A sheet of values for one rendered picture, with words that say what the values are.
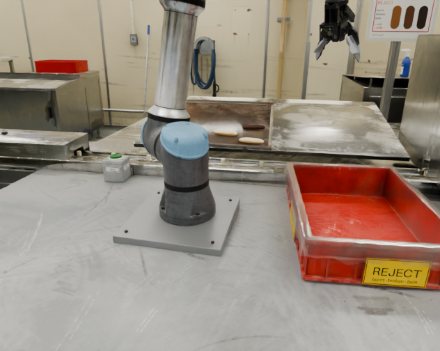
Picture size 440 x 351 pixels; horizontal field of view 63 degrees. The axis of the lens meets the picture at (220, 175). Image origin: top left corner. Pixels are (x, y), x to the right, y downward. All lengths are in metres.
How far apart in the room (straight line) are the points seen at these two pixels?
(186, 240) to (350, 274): 0.36
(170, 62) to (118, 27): 4.41
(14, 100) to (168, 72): 3.31
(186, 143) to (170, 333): 0.41
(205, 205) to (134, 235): 0.19
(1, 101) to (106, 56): 1.74
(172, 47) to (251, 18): 4.02
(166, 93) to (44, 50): 4.98
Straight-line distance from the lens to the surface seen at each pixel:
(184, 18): 0.97
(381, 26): 2.13
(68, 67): 4.79
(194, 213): 0.92
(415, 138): 1.50
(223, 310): 0.70
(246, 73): 4.98
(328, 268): 0.77
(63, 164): 1.44
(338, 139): 1.53
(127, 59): 5.34
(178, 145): 0.85
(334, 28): 1.28
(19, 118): 4.21
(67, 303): 0.77
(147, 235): 0.89
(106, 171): 1.28
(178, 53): 0.96
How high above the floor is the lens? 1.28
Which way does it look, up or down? 21 degrees down
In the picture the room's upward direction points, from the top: 1 degrees clockwise
